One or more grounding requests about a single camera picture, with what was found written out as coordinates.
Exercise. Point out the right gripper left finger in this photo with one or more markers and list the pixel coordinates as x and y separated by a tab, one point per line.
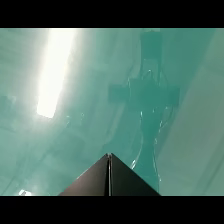
95	181

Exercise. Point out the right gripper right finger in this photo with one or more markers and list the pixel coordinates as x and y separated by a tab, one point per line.
126	181

